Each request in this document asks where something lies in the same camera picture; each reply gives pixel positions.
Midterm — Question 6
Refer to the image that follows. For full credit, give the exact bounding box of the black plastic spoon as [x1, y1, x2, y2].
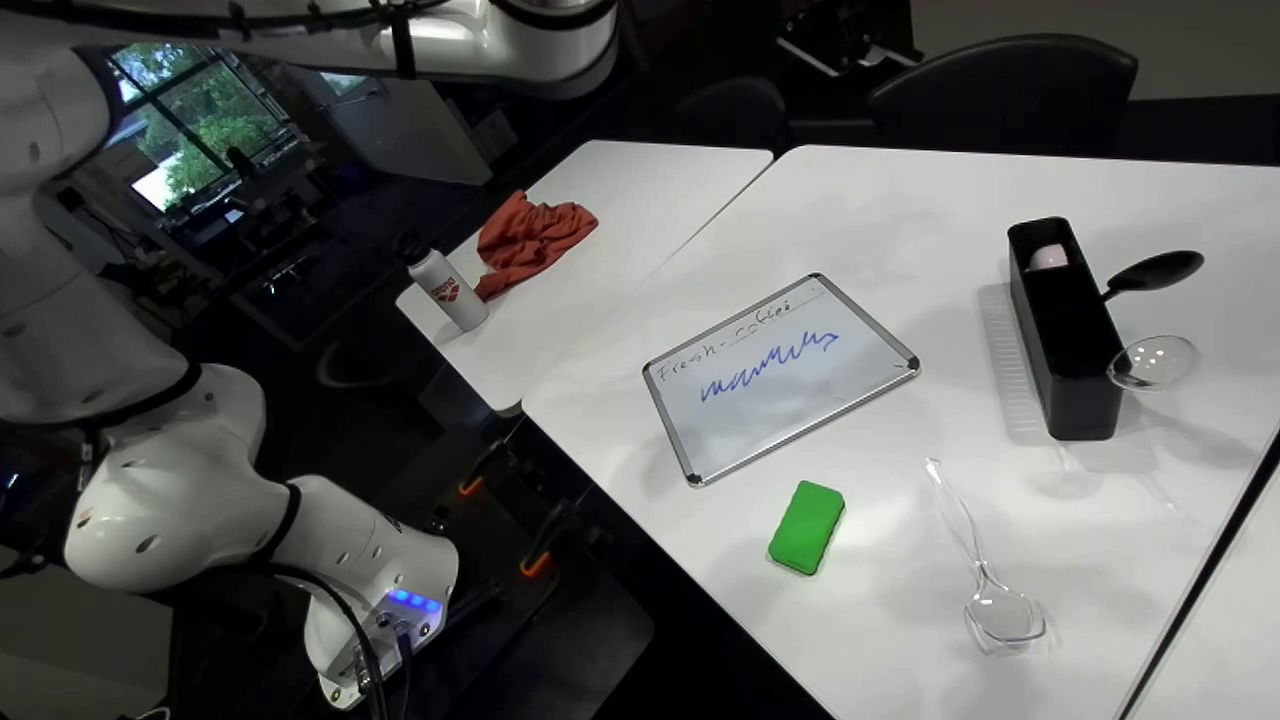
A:
[1097, 247, 1208, 308]

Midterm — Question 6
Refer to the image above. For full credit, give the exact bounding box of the small framed whiteboard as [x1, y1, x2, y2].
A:
[642, 271, 923, 486]

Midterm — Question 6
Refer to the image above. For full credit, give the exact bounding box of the orange cloth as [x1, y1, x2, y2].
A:
[472, 186, 604, 302]

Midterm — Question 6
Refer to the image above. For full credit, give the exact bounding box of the small white bottle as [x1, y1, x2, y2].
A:
[406, 247, 493, 333]

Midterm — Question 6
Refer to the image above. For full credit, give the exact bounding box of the green whiteboard eraser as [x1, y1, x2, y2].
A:
[768, 474, 850, 579]

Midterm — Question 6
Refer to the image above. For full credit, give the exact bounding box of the pink item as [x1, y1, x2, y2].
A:
[1024, 238, 1077, 275]

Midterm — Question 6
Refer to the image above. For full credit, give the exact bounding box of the black rectangular box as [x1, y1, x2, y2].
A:
[1005, 212, 1133, 445]

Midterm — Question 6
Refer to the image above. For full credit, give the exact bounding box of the black office chair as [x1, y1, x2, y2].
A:
[864, 30, 1144, 136]

